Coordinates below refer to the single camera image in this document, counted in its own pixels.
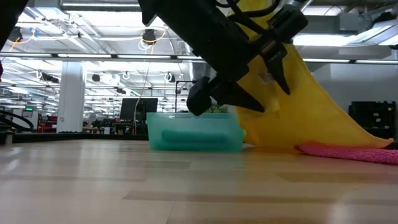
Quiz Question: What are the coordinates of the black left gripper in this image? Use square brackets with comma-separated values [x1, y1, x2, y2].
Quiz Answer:
[176, 4, 309, 117]

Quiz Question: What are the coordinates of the yellow microfiber towel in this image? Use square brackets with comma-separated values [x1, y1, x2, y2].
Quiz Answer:
[228, 0, 394, 149]

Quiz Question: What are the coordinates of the blue microfiber towel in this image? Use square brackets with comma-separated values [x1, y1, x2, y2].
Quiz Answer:
[160, 128, 230, 144]

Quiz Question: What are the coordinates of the pink microfiber towel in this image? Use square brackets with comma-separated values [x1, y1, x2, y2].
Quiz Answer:
[294, 141, 398, 166]

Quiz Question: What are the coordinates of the small green artificial plant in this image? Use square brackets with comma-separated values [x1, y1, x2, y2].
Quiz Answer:
[204, 105, 230, 114]

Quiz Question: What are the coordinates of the teal translucent plastic bin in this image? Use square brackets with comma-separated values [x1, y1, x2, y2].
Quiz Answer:
[146, 112, 246, 153]

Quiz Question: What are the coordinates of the black ceiling-mounted device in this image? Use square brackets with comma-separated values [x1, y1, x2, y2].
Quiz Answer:
[142, 28, 157, 45]
[8, 26, 24, 43]

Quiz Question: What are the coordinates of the black storage cabinet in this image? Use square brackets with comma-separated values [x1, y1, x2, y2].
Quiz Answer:
[348, 100, 397, 140]

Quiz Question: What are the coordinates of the black background monitor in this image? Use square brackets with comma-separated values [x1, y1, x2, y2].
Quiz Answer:
[119, 97, 159, 123]

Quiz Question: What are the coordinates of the black beam with light strips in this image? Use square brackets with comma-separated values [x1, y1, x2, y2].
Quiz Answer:
[0, 52, 398, 65]

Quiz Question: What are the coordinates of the white building column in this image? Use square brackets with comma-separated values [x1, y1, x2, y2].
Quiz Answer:
[57, 60, 86, 134]

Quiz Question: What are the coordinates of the red tool cart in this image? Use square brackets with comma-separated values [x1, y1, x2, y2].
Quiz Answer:
[37, 114, 58, 134]

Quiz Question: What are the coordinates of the black background rig frame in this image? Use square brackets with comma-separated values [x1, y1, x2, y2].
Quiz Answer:
[175, 80, 195, 113]

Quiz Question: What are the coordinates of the black curved hose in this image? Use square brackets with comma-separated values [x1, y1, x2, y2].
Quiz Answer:
[0, 108, 35, 132]

